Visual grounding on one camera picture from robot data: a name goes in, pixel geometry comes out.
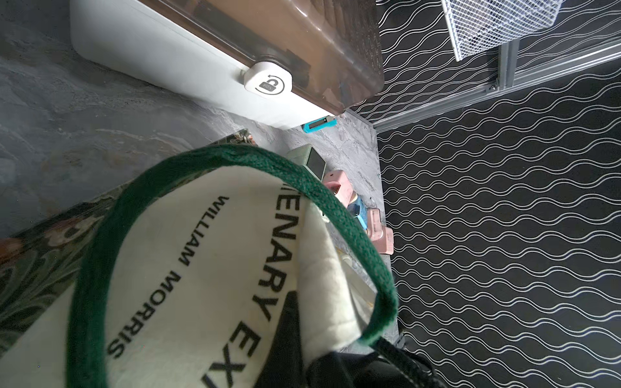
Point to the brown lid white toolbox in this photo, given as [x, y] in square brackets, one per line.
[280, 63]

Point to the white wire mesh basket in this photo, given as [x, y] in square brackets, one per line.
[476, 26]

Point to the blue square pencil sharpener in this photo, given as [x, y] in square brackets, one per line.
[358, 210]

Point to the pink square pencil sharpener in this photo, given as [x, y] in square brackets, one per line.
[384, 244]

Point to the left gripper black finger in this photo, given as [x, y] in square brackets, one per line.
[284, 365]

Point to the teal utility knife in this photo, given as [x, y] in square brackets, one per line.
[315, 126]

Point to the cream tote bag green handles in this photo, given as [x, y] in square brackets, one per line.
[179, 279]

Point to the green pencil sharpener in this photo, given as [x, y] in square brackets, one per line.
[308, 157]

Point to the pink round pencil sharpener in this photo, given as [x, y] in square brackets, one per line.
[375, 228]

